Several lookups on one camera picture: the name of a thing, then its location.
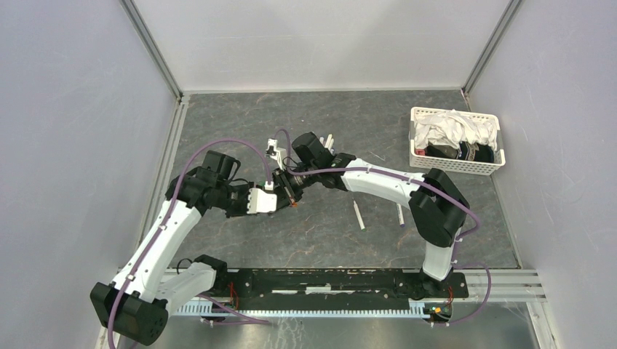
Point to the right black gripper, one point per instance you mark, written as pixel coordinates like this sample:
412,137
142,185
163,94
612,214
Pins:
287,195

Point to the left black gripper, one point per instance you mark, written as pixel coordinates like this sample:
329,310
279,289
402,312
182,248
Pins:
242,211

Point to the white marker green cap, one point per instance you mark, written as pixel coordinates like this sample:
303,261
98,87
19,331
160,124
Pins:
359,216

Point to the white marker purple cap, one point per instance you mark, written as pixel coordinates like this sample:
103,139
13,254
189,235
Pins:
400,215

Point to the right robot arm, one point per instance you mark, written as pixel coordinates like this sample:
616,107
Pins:
438,208

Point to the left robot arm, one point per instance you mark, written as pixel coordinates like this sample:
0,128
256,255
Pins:
137,302

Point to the white marker yellow cap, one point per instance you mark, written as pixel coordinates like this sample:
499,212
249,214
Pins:
329,141

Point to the white plastic basket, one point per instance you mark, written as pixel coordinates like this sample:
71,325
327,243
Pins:
419,159

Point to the white cloth in basket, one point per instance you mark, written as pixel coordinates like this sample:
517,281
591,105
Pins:
452,127

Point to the dark cloth in basket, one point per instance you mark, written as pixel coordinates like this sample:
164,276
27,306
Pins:
464,152

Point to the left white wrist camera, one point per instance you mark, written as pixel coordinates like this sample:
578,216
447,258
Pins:
262,199

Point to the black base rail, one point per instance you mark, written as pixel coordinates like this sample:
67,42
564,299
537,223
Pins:
333,289

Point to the white cable comb strip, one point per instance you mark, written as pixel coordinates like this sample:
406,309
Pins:
207,309

